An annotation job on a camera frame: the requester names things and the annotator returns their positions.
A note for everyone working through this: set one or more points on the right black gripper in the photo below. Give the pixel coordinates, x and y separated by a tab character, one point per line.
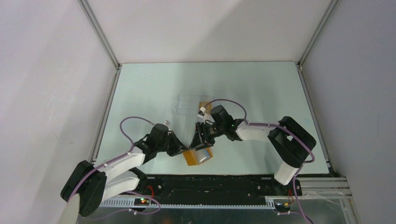
199	140

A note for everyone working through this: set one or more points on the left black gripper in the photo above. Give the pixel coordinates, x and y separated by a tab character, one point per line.
178	146

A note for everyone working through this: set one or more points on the orange card holder wallet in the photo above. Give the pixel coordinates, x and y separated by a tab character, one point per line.
189	156

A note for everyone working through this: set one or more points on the tan credit card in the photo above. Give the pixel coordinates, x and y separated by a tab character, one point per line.
205	104

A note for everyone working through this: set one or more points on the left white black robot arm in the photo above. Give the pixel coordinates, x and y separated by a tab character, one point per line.
95	184

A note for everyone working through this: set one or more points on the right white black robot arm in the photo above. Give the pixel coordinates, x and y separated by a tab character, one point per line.
292	142

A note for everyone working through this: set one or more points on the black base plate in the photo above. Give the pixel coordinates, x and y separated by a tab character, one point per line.
230	190

